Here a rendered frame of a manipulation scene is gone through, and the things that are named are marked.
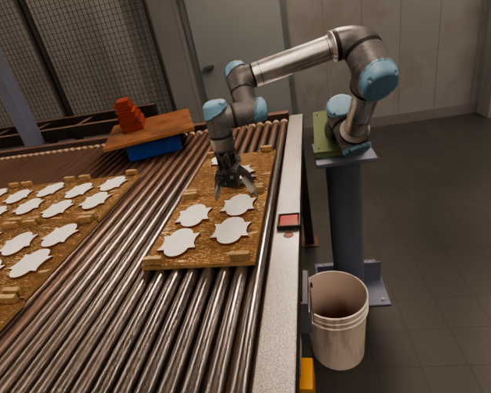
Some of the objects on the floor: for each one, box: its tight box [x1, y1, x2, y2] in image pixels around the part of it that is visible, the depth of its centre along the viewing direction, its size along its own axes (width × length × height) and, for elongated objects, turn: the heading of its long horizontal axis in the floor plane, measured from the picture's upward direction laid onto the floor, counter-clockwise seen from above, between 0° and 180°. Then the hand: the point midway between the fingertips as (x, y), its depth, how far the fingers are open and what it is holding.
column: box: [312, 144, 391, 306], centre depth 188 cm, size 38×38×87 cm
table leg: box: [302, 144, 319, 248], centre depth 231 cm, size 12×12×86 cm
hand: (237, 198), depth 123 cm, fingers open, 14 cm apart
